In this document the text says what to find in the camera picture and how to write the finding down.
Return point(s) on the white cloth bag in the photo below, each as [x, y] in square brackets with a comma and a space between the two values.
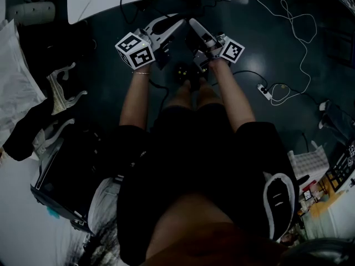
[102, 204]

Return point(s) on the black garment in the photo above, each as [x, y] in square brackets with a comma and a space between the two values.
[25, 132]

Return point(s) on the white plastic tray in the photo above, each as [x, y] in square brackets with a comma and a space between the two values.
[308, 162]

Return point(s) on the person's right black slipper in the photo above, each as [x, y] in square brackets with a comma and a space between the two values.
[199, 77]

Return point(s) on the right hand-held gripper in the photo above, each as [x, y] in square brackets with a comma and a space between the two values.
[231, 50]

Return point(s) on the person's left black slipper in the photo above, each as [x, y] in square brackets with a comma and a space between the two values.
[181, 72]

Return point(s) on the person's left leg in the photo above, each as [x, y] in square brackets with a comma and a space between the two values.
[181, 96]

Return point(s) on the person's chest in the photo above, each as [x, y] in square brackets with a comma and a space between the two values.
[191, 226]

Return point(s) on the person's right forearm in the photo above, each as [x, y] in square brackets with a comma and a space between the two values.
[233, 98]

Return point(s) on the white dotted cylinder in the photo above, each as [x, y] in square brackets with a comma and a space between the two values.
[30, 12]

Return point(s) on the person's black slipper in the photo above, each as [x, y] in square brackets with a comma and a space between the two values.
[181, 72]
[199, 77]

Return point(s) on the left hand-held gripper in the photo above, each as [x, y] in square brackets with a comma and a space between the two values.
[136, 53]

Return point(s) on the blue chair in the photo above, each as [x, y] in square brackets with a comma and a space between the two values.
[342, 48]

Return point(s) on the person's right leg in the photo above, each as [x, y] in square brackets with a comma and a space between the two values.
[208, 94]

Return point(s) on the white bedding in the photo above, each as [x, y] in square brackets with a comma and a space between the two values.
[16, 79]

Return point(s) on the white ornate furniture leg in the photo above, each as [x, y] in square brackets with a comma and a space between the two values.
[52, 137]
[59, 93]

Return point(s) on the person's left forearm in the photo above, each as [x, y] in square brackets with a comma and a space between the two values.
[136, 101]

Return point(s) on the black grid rack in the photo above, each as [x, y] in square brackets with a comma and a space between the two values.
[339, 173]

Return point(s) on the person's black clothing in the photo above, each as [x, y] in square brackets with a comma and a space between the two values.
[194, 154]

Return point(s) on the person's leg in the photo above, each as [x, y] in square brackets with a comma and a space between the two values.
[181, 96]
[208, 94]

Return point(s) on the large black case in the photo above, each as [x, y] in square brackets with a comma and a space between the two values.
[69, 176]

